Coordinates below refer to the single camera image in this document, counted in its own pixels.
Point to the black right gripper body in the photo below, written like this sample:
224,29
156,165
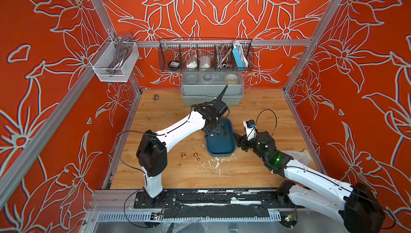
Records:
252,145

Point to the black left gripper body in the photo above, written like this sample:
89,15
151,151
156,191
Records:
216,129

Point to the teal plastic storage box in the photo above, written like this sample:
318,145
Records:
222,144

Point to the bronze chess piece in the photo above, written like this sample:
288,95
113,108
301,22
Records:
197,156

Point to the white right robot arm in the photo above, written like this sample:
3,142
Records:
354,206

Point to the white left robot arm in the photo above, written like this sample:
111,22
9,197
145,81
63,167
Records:
154,147

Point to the blue white box in basket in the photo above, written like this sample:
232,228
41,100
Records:
238,54

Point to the grey plastic lidded container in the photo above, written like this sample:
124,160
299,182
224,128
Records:
199,87

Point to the white cloth on table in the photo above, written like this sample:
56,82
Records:
303,156

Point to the metal tongs in basket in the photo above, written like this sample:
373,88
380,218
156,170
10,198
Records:
222,56

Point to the black wire wall basket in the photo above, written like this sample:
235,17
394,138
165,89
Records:
195,54

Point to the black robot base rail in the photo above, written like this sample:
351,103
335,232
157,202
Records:
231,203

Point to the white mesh wall basket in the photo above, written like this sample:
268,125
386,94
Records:
115,65

